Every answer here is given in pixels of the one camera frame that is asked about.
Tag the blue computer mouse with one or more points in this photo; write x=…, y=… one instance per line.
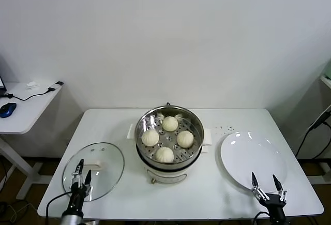
x=7, y=109

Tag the black laptop screen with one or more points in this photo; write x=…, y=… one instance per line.
x=2, y=85

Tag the white shelf board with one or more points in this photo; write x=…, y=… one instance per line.
x=326, y=81

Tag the white side table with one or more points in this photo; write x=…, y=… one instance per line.
x=31, y=111

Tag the cream electric cooking pot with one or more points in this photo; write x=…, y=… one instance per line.
x=168, y=177

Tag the small white crumpled object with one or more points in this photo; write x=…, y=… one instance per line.
x=31, y=85

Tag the white steamed baozi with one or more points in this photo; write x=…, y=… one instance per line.
x=150, y=138
x=185, y=139
x=164, y=154
x=169, y=123

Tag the perforated steel steamer basket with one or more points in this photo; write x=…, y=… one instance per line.
x=169, y=139

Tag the white stand base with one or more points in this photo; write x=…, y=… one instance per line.
x=325, y=173

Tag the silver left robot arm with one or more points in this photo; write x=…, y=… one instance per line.
x=72, y=220

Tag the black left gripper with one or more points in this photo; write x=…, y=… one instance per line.
x=77, y=199

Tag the white round plate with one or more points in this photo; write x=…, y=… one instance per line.
x=248, y=157

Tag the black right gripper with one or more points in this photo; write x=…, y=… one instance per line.
x=275, y=209

